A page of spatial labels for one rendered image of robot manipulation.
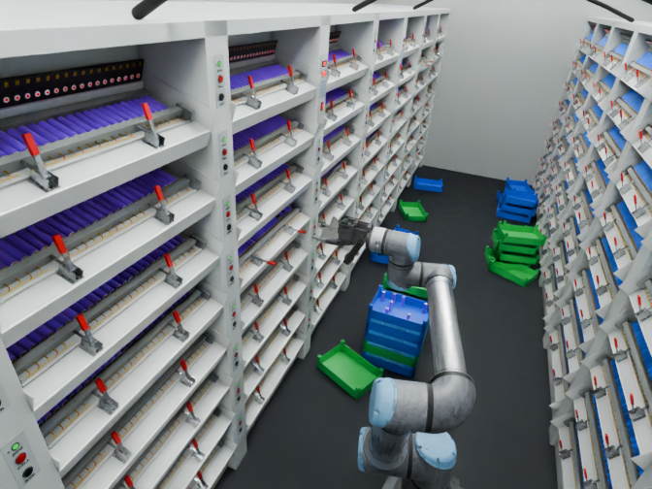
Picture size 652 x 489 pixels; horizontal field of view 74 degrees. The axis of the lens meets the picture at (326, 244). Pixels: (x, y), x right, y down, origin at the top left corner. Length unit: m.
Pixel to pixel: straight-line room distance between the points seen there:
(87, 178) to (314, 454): 1.59
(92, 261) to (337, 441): 1.50
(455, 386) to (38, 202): 0.95
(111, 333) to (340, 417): 1.40
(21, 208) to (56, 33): 0.27
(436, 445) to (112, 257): 1.22
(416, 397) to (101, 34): 0.98
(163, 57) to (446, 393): 1.06
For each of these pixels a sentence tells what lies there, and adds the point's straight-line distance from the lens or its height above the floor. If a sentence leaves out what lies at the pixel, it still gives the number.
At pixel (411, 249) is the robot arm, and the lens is 1.46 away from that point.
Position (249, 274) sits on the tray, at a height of 0.89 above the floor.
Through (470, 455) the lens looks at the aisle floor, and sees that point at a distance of 2.27.
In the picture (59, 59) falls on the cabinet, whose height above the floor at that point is 1.61.
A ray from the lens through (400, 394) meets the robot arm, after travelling 1.11.
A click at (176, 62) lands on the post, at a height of 1.60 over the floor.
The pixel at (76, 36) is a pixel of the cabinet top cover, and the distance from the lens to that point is 0.87.
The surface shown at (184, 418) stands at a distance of 1.59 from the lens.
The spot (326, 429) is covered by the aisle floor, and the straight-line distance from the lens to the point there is 2.20.
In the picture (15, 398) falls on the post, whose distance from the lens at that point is 0.96.
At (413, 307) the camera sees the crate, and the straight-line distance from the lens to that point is 2.41.
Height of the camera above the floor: 1.77
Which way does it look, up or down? 30 degrees down
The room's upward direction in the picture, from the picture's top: 4 degrees clockwise
